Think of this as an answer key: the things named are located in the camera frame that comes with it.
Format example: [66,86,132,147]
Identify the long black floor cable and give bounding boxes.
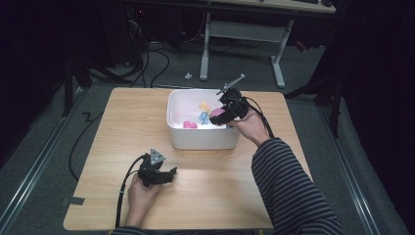
[68,110,105,183]

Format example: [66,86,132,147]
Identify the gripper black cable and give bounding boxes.
[114,154,147,229]
[240,95,276,140]

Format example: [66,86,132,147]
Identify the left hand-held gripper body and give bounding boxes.
[137,148,168,189]

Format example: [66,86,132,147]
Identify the grey tape piece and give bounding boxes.
[61,196,86,207]

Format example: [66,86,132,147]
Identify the person's right hand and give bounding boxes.
[227,109,272,148]

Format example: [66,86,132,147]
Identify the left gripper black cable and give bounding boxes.
[114,154,147,229]

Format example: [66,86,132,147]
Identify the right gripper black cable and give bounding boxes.
[240,95,276,140]

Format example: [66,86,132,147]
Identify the black stand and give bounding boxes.
[283,72,345,139]
[61,53,133,118]

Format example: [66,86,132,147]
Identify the pink toy with pastel strips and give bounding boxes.
[198,100,227,126]

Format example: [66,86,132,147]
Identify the grey metal frame desk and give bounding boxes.
[198,0,338,89]

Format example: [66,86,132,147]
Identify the metal floor rail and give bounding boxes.
[316,107,382,235]
[0,86,88,230]

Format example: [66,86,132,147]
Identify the black floor cable bundle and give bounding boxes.
[125,6,171,89]

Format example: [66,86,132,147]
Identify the person's left hand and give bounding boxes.
[126,177,163,213]

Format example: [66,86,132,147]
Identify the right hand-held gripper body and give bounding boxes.
[215,73,252,125]

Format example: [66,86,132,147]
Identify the white plastic bin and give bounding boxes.
[166,88,242,151]

